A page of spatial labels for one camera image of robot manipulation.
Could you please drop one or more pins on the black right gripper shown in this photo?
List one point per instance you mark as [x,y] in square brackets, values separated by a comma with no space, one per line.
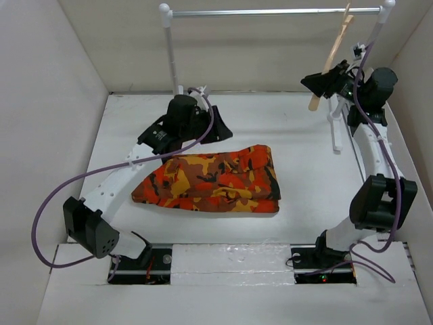
[329,81]

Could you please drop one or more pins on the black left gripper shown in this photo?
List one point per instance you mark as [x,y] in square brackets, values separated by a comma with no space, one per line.
[219,133]

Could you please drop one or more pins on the orange camouflage trousers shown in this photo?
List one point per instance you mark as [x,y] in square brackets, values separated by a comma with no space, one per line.
[244,181]

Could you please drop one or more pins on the beige wooden hanger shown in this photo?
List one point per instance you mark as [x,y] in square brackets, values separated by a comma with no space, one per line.
[333,54]

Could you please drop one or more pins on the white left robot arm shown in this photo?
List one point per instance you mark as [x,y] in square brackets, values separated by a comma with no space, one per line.
[88,219]

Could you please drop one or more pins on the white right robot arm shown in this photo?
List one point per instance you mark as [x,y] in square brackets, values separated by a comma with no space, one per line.
[332,245]

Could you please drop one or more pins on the white clothes rack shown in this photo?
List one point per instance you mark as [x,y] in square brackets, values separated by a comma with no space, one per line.
[273,61]

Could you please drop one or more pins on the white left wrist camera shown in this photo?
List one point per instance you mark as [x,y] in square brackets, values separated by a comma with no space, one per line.
[199,93]

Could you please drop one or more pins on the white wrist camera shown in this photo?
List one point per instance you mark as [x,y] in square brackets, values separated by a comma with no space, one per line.
[358,51]
[199,93]

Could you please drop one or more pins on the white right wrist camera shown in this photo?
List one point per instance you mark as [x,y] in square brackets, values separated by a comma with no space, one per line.
[358,51]

